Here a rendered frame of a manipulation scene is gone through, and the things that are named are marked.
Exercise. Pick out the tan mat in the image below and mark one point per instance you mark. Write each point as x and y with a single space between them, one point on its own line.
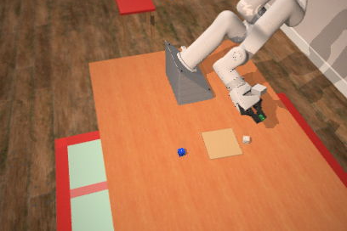
221 143

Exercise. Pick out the blue die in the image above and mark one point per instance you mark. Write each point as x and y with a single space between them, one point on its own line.
181 152

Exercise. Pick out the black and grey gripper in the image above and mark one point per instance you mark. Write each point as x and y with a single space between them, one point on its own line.
244 103

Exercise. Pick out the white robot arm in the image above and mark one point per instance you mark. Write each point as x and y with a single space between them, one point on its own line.
260 25

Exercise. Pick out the white die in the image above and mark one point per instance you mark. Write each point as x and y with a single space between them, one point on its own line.
245 140

